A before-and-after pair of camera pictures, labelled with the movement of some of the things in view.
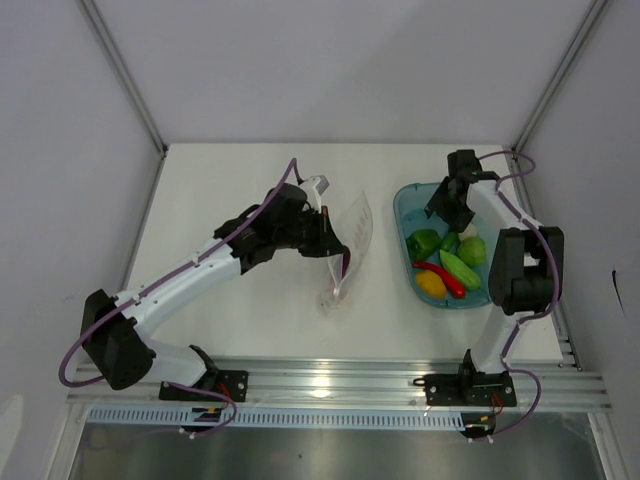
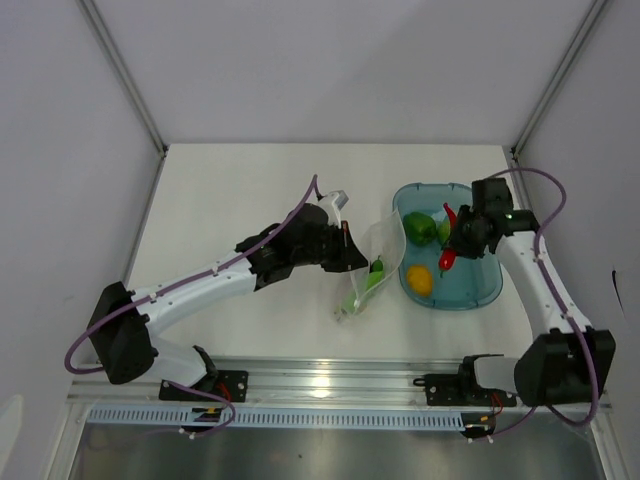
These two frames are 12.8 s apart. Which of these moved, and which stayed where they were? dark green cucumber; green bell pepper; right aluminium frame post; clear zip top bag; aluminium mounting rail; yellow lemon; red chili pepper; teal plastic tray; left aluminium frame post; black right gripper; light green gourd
Moved: clear zip top bag; black right gripper; light green gourd; yellow lemon; green bell pepper; red chili pepper; dark green cucumber
Stayed: aluminium mounting rail; left aluminium frame post; right aluminium frame post; teal plastic tray
